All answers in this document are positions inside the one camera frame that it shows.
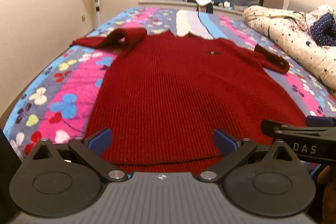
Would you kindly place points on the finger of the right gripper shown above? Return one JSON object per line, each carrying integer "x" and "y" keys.
{"x": 315, "y": 121}

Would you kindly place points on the white clothes pile on chair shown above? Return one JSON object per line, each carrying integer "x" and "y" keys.
{"x": 203, "y": 5}

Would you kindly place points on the cream star-pattern duvet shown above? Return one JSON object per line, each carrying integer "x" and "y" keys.
{"x": 291, "y": 31}

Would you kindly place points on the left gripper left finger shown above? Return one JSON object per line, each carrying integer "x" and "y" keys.
{"x": 89, "y": 152}

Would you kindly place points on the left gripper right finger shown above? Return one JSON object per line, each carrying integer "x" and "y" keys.
{"x": 236, "y": 153}

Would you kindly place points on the navy dotted garment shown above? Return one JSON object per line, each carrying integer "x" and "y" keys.
{"x": 323, "y": 30}

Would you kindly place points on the red knit sweater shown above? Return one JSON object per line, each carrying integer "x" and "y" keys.
{"x": 164, "y": 95}

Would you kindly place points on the colourful floral bed blanket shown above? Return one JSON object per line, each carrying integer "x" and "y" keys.
{"x": 57, "y": 104}

